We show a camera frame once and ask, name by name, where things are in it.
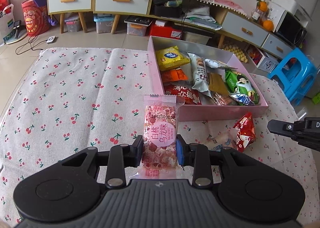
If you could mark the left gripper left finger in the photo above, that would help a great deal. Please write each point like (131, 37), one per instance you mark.
(120, 157)

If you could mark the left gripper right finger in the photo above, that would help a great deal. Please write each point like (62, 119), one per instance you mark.
(197, 156)

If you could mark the pink nougat packet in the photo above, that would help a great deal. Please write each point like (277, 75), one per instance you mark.
(159, 159)

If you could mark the green cartoon snack packet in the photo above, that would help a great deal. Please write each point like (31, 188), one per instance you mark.
(236, 82)

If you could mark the white cream cake packet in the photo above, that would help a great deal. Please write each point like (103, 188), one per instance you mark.
(220, 141)

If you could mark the blue plastic stool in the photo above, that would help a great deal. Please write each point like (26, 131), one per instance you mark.
(295, 75)

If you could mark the red white snack packet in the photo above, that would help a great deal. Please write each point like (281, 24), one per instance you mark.
(190, 96)

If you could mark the silver biscuit packet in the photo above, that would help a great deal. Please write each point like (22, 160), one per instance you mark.
(200, 79)

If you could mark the small silver blue packet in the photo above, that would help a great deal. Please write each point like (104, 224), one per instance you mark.
(242, 99)

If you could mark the golden snack packet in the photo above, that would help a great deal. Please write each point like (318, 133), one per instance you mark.
(216, 84)

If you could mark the orange snack packet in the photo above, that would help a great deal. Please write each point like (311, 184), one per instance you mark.
(174, 75)

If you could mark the white patterned storage box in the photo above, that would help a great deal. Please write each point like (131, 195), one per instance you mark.
(262, 60)

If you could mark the yellow snack packet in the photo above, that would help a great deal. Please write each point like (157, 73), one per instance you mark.
(170, 58)

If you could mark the black microwave oven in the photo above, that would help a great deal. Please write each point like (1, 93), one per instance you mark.
(290, 29)

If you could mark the yellow egg tray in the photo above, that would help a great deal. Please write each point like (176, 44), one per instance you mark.
(237, 51)

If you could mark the red box under cabinet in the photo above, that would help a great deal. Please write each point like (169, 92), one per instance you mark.
(166, 31)

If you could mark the oranges on cabinet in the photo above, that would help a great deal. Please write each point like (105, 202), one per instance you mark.
(264, 20)

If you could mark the red lantern bag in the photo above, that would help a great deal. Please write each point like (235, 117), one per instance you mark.
(35, 18)

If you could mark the wooden TV cabinet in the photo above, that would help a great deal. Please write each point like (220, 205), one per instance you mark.
(186, 13)

